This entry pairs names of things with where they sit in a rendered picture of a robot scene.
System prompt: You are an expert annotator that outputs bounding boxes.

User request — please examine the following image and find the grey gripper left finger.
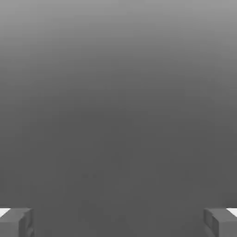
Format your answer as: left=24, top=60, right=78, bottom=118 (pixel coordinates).
left=0, top=207, right=35, bottom=237

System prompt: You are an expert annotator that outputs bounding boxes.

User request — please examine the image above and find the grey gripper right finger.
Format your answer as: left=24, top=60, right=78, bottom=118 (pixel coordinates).
left=203, top=207, right=237, bottom=237

